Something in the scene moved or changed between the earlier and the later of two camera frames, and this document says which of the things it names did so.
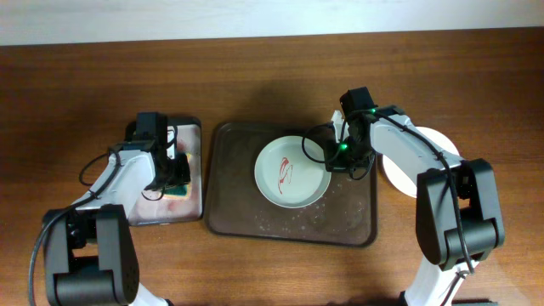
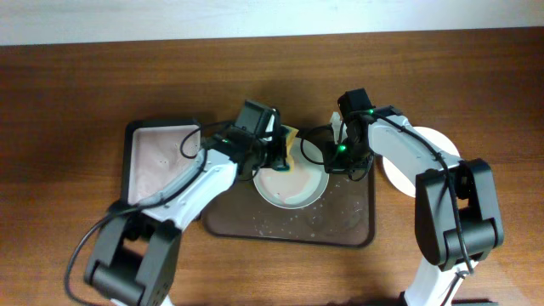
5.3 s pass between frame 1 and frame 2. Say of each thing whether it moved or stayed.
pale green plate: stayed
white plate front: stayed
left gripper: moved
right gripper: stayed
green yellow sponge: moved
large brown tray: stayed
